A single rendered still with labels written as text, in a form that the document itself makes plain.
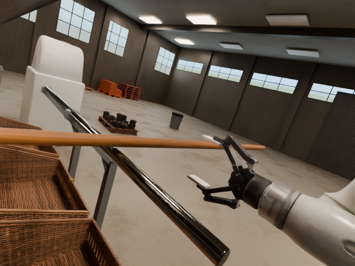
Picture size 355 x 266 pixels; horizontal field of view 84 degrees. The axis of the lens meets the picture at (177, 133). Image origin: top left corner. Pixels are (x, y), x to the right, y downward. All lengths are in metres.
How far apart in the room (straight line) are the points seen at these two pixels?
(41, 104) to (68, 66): 0.66
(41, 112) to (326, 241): 3.30
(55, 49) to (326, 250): 3.37
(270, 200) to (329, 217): 0.10
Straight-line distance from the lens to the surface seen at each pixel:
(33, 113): 3.38
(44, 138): 0.46
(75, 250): 1.08
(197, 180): 0.60
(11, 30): 11.61
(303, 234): 0.46
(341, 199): 0.61
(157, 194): 0.38
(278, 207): 0.47
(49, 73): 3.35
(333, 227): 0.46
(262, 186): 0.49
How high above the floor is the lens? 1.36
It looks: 11 degrees down
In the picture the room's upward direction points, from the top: 18 degrees clockwise
